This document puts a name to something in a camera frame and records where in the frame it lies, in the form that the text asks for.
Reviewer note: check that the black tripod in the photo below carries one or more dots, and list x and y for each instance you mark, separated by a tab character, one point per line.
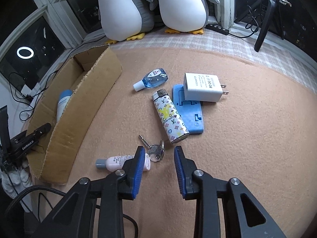
266	19

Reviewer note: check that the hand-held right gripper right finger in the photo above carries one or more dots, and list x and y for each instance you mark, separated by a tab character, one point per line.
179	171

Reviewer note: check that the cardboard box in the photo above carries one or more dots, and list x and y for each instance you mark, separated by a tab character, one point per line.
74	119

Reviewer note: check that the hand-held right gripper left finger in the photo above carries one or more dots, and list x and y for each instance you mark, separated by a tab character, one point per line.
138	173

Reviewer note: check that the patterned white lighter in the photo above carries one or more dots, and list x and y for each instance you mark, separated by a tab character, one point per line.
171	119

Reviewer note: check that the person's left hand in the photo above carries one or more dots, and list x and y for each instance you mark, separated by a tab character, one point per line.
17	181

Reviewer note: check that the white blue-capped sunscreen bottle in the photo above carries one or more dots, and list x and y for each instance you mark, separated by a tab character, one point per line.
63	104

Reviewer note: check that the white window frame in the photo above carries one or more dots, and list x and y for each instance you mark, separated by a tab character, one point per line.
224	2

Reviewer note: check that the blue hand sanitizer bottle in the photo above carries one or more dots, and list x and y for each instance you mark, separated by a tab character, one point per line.
153	78

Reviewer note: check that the white power adapter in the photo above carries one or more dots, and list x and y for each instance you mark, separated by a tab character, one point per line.
201	86

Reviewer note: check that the small pink lotion bottle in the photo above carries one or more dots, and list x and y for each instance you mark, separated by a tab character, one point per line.
116	162

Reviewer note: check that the black power strip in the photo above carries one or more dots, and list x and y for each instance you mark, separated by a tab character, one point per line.
216	27

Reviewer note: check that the tan felt mat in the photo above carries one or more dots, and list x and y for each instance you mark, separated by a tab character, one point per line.
235	141

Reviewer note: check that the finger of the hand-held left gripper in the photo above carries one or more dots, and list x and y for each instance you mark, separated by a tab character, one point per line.
37	132
4	126

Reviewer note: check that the large penguin plush toy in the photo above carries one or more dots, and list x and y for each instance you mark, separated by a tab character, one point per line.
118	12

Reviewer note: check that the checked grey cloth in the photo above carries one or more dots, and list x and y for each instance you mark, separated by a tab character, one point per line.
235	49

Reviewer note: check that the small penguin plush toy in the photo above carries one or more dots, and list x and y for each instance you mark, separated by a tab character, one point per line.
183	7

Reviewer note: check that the blue folding phone stand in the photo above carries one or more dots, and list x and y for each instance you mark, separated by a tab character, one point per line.
190	116

